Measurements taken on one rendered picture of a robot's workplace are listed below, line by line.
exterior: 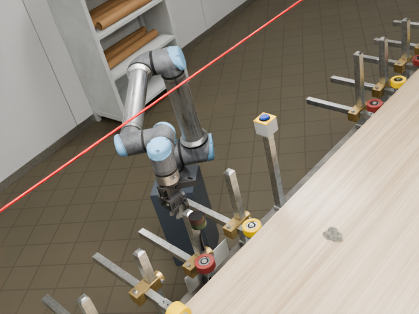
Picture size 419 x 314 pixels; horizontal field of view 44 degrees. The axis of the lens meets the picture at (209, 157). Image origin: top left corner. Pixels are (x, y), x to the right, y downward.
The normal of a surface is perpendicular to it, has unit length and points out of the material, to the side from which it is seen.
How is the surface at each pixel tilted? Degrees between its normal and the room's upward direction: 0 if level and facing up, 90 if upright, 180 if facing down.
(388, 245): 0
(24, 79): 90
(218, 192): 0
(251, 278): 0
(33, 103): 90
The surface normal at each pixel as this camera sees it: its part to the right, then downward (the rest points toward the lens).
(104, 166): -0.21, -0.78
